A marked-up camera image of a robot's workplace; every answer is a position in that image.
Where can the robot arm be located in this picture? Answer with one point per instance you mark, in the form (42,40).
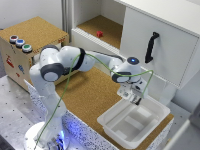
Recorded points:
(55,63)

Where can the wooden drawer box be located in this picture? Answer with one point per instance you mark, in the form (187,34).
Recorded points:
(30,36)

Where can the blue button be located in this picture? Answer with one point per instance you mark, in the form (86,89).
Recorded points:
(20,42)

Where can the green button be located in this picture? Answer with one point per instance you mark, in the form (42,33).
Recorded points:
(27,47)

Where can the red button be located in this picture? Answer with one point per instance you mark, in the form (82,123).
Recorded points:
(13,38)

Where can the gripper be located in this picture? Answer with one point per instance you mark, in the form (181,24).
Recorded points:
(131,89)

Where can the white sliding door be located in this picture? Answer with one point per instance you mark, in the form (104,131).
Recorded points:
(166,46)

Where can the white plastic box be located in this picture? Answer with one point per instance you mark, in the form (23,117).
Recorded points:
(133,121)

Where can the white cabinet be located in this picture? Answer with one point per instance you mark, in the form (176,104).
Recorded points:
(186,20)

